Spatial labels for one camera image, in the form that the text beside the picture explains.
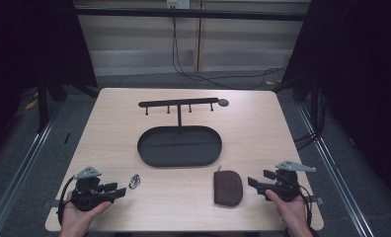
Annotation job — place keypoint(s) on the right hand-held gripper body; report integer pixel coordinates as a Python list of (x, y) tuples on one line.
[(287, 186)]

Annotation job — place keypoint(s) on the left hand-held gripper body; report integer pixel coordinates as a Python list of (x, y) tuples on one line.
[(90, 196)]

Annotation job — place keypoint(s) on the brown zip pouch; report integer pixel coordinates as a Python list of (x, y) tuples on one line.
[(228, 189)]

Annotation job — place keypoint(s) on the black key rack with tray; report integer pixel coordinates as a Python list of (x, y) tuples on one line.
[(170, 148)]

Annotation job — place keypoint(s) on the person's left hand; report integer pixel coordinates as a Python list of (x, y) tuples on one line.
[(76, 222)]

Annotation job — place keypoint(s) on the person's right hand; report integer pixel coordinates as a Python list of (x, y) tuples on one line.
[(294, 215)]

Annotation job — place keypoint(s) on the grey tape strip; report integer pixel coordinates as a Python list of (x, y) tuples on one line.
[(50, 203), (317, 200)]

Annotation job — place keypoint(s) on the small black floor stick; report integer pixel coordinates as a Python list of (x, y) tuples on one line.
[(67, 138)]

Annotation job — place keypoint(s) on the black stand leg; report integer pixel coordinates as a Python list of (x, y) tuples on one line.
[(42, 108)]

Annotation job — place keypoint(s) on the yellow floor tape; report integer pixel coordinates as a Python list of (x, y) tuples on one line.
[(31, 104)]

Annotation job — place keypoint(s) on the dark curtain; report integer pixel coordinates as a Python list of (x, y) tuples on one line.
[(364, 82), (25, 49)]

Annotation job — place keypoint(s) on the metal floor rail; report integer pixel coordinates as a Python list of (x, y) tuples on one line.
[(335, 177), (22, 171)]

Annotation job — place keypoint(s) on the black horizontal frame bar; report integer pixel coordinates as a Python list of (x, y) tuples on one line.
[(190, 14)]

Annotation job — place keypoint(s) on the white wall power outlet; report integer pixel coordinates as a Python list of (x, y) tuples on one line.
[(178, 4)]

